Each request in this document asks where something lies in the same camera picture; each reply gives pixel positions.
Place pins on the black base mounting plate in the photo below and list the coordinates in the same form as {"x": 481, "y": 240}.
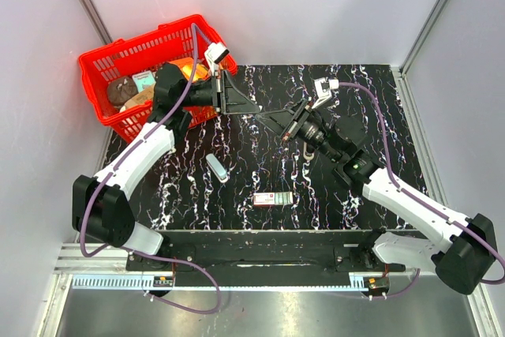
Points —
{"x": 270, "y": 260}

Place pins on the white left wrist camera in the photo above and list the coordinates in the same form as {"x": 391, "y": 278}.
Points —
{"x": 214, "y": 55}

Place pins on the brown round bun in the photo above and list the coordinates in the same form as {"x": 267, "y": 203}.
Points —
{"x": 121, "y": 90}

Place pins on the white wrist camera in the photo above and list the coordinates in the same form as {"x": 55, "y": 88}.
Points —
{"x": 214, "y": 55}
{"x": 324, "y": 88}

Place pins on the yellow green striped sponge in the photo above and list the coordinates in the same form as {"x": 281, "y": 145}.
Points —
{"x": 186, "y": 66}

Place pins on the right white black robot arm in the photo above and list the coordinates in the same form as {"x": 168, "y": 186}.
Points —
{"x": 457, "y": 248}

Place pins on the white black large stapler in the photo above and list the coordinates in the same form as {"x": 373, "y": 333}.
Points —
{"x": 308, "y": 152}

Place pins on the light blue small stapler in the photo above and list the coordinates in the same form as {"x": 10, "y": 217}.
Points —
{"x": 217, "y": 168}

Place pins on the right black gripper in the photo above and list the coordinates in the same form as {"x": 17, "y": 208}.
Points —
{"x": 278, "y": 121}

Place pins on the red plastic shopping basket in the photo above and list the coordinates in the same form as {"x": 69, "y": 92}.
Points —
{"x": 168, "y": 43}

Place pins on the red staple box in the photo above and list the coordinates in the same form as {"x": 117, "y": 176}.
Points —
{"x": 273, "y": 199}

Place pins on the brown cardboard package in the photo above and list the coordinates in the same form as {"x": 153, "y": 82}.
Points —
{"x": 139, "y": 99}

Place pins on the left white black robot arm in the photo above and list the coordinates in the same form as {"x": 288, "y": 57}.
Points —
{"x": 100, "y": 204}

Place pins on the teal small box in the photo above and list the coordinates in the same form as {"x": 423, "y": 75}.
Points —
{"x": 144, "y": 80}

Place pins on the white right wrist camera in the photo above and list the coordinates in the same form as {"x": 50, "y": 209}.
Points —
{"x": 324, "y": 88}

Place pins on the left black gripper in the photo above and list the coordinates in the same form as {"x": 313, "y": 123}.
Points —
{"x": 228, "y": 99}

